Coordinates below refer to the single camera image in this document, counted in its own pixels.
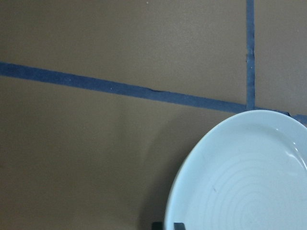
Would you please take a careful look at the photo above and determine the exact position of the light blue plate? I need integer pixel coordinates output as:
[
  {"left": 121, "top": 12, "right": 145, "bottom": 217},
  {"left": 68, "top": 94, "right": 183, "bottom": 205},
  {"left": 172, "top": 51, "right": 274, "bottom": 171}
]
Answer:
[{"left": 163, "top": 110, "right": 307, "bottom": 230}]

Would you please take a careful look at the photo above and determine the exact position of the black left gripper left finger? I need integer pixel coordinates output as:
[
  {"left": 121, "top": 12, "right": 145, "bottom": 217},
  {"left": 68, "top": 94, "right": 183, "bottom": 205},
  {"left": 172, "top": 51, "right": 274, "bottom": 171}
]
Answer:
[{"left": 152, "top": 221, "right": 164, "bottom": 230}]

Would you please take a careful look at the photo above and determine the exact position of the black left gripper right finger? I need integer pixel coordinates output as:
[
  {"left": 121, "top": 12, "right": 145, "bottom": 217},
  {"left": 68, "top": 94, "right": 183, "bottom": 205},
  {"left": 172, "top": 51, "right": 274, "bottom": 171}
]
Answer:
[{"left": 174, "top": 222, "right": 185, "bottom": 230}]

